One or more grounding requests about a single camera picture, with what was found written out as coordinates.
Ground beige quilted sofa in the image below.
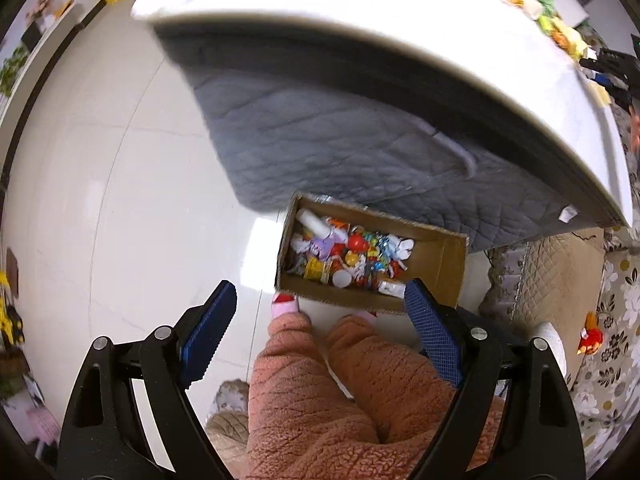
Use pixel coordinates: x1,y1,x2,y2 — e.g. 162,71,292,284
480,228,639,476

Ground pink fleece trouser legs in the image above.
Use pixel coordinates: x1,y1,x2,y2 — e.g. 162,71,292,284
244,311,507,480

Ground grey quilted table skirt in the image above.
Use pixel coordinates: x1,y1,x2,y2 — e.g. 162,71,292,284
156,23,624,250

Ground red plastic toy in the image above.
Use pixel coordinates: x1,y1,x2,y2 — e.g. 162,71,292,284
577,312,604,356

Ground cardboard trash box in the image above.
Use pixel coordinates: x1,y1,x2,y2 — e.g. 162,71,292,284
274,192,468,313

